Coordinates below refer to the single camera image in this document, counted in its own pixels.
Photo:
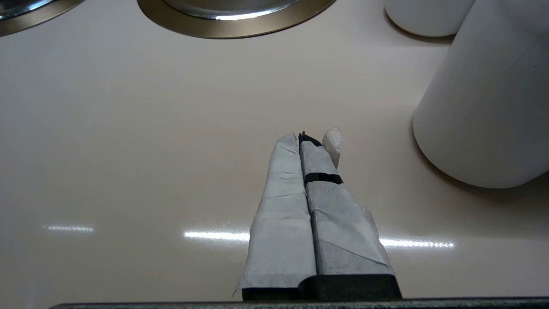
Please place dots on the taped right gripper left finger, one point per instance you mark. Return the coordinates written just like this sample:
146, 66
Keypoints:
283, 223

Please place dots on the white ceramic cup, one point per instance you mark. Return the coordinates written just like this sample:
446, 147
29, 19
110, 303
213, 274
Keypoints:
484, 107

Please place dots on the white ceramic jar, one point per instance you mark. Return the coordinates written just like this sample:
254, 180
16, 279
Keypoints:
429, 17

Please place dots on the steel lid with black knob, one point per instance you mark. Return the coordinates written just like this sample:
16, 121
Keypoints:
231, 8
13, 6

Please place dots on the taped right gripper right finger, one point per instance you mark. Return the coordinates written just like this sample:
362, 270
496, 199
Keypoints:
343, 240

